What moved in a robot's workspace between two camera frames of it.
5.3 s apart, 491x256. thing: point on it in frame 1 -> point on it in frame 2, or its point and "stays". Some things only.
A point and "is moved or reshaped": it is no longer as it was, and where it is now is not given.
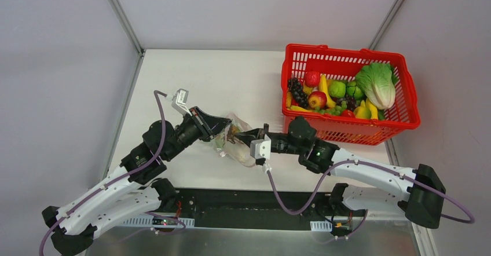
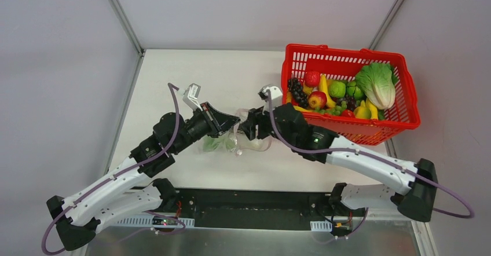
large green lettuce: [377, 81] stays
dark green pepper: [352, 89] stays
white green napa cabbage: [239, 152] is moved or reshaped
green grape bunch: [336, 110] stays
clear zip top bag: [227, 145] is moved or reshaped
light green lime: [337, 89] stays
